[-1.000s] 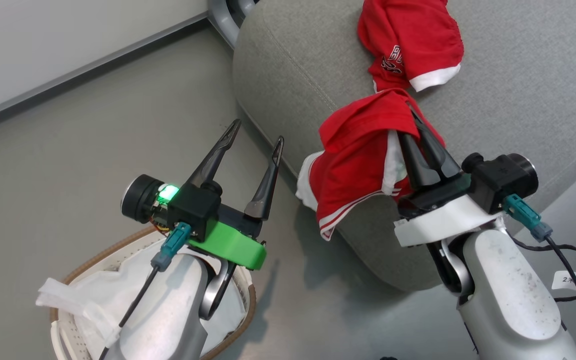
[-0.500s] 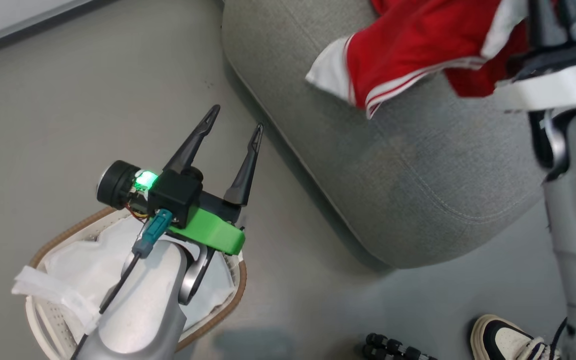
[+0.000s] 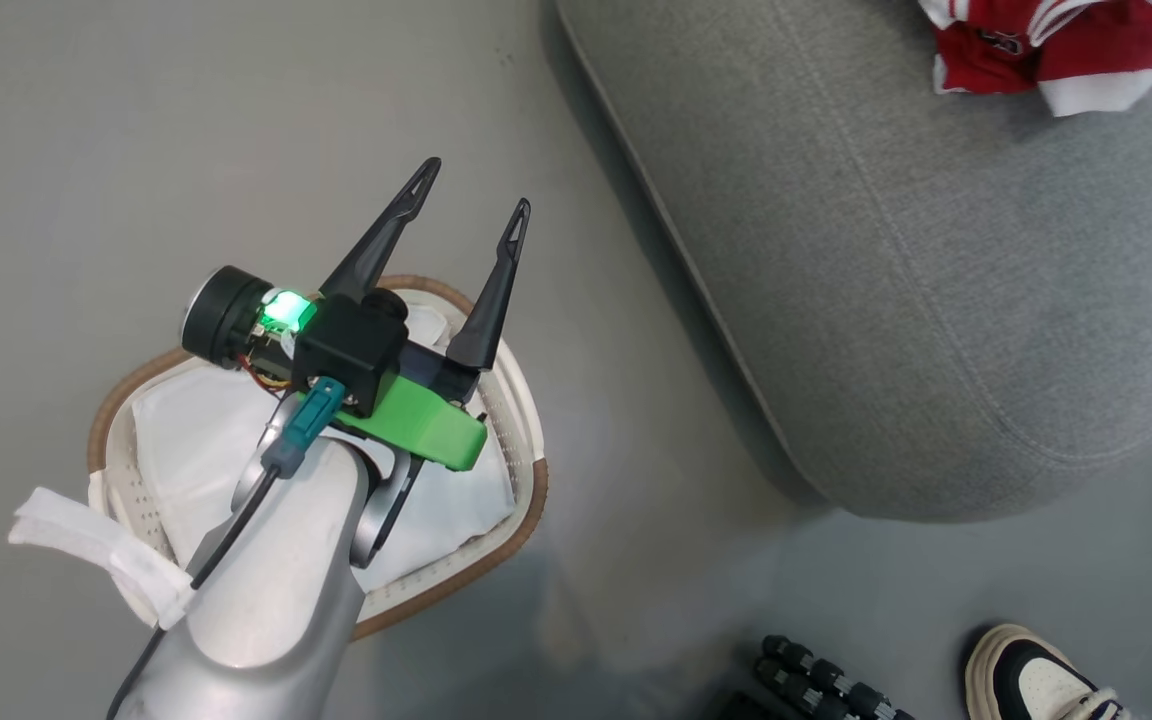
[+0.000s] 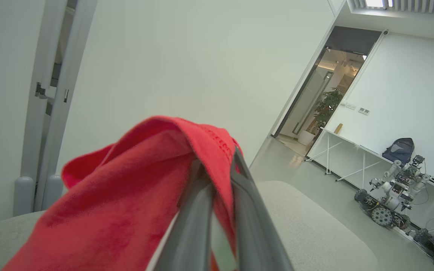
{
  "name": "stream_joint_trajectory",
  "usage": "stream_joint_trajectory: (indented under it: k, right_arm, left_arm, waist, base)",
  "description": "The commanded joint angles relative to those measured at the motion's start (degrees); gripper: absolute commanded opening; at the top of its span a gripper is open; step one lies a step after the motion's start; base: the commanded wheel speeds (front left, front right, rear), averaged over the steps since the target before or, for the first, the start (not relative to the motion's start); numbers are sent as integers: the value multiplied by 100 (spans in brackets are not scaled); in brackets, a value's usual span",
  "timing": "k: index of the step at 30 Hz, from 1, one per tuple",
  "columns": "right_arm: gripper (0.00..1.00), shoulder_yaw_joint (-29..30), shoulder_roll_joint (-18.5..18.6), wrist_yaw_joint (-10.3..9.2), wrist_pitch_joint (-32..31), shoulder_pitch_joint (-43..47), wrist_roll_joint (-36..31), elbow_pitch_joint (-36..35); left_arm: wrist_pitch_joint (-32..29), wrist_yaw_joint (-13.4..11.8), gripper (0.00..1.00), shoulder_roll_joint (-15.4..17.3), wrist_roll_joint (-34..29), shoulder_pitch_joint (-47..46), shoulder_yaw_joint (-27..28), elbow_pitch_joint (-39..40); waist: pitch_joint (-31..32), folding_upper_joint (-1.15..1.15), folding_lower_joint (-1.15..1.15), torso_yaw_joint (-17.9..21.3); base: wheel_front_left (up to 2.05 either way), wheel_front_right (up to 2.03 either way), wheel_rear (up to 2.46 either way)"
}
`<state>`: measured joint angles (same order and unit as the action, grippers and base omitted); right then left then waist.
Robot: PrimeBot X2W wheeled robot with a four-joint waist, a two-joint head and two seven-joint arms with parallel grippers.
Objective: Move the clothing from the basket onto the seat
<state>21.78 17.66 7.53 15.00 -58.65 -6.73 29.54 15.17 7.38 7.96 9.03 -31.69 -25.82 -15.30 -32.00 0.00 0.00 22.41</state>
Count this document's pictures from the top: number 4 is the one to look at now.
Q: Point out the white wall switch panel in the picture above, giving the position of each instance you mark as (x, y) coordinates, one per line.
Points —
(364, 111)
(350, 106)

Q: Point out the ceiling light with louvres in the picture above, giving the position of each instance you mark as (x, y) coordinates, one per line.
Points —
(394, 5)

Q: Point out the red garment with white stripes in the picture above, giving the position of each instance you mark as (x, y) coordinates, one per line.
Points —
(126, 195)

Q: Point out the grey metal partition post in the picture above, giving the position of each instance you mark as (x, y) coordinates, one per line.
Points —
(38, 128)
(64, 124)

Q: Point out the black partition latch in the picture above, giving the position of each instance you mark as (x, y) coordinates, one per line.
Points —
(40, 91)

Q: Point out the wheeled robot with white arms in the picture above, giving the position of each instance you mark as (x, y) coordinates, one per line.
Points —
(394, 195)

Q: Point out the dark blue backpack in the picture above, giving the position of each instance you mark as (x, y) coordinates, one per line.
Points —
(399, 151)

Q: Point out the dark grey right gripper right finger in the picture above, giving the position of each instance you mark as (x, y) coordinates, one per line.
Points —
(252, 226)

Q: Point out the small wooden block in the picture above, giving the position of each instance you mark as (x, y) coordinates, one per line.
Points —
(338, 128)

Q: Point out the white long table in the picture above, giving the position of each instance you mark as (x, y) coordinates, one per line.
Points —
(352, 145)

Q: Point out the grey partition foot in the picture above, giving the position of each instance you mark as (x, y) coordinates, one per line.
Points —
(52, 192)
(23, 195)

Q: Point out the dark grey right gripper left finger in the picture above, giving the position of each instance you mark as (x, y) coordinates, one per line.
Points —
(192, 233)

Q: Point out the dark door frame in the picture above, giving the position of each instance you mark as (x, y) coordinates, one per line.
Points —
(352, 39)

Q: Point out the white plant pot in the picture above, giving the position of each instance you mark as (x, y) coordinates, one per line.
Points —
(306, 137)

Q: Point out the green potted plant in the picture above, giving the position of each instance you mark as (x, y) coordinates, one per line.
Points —
(328, 105)

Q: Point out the grey fabric sofa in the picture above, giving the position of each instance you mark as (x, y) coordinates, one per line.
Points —
(315, 233)

